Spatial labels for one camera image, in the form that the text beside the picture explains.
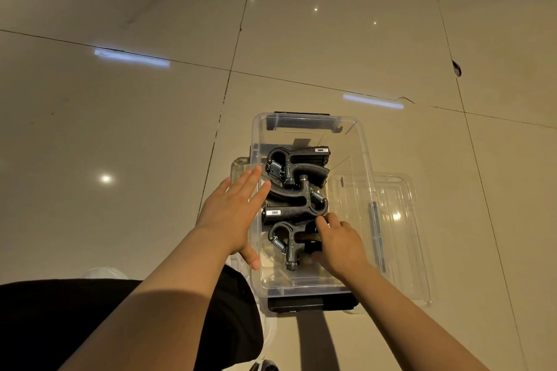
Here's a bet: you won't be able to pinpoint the black trousers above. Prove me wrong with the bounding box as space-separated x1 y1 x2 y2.
0 265 265 371

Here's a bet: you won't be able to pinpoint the white left shoe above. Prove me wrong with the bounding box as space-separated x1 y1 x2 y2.
82 267 129 281

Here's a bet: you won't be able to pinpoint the person's right forearm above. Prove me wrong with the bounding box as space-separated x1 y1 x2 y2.
346 263 490 371

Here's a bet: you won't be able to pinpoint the clear plastic storage box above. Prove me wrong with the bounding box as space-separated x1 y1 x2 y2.
249 112 385 314

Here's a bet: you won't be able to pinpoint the person's left forearm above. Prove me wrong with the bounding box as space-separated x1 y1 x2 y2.
56 225 240 371

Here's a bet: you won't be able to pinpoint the white right shoe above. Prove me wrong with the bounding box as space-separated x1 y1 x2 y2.
250 310 279 371

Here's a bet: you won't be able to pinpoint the person's right hand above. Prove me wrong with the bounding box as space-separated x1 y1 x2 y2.
309 213 373 282

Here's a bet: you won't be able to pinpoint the white shoe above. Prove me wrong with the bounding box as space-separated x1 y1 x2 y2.
82 267 129 281
250 310 279 371

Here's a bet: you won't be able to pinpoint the clear plastic box lid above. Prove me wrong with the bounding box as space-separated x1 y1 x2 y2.
229 157 432 308

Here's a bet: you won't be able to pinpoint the person's left hand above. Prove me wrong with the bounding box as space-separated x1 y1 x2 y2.
196 165 273 271

